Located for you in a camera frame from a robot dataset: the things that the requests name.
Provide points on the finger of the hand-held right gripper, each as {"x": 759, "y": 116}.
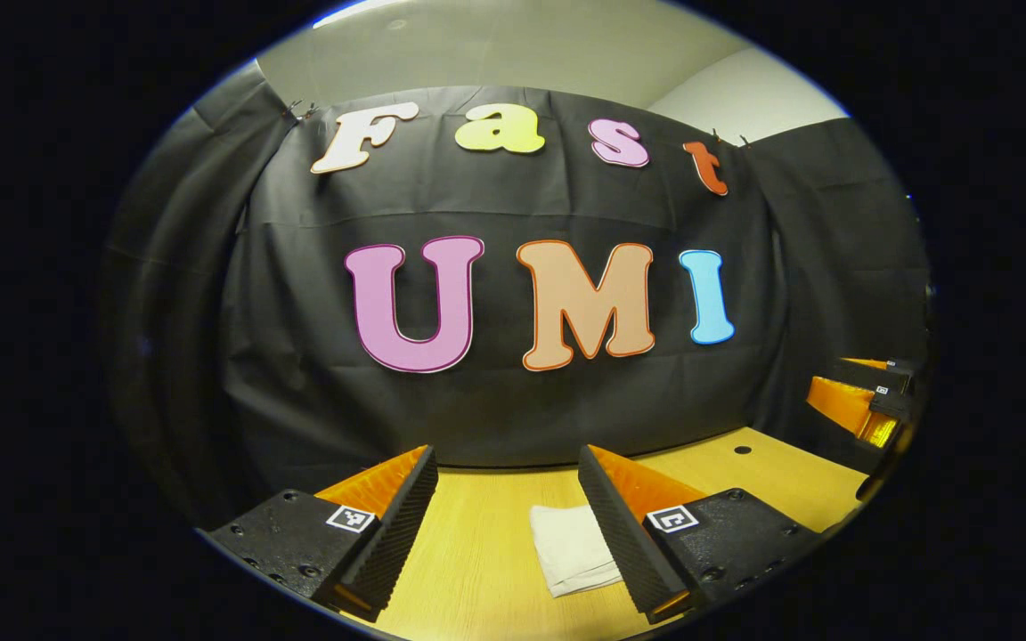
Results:
{"x": 842, "y": 405}
{"x": 878, "y": 374}

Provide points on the small metal clip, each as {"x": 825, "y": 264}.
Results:
{"x": 728, "y": 138}
{"x": 297, "y": 111}

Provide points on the black backdrop cloth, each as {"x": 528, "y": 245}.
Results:
{"x": 513, "y": 196}

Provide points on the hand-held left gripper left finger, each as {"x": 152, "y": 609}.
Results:
{"x": 397, "y": 534}

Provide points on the white jeans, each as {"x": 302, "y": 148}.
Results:
{"x": 571, "y": 547}

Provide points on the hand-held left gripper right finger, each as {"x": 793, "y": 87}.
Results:
{"x": 624, "y": 539}

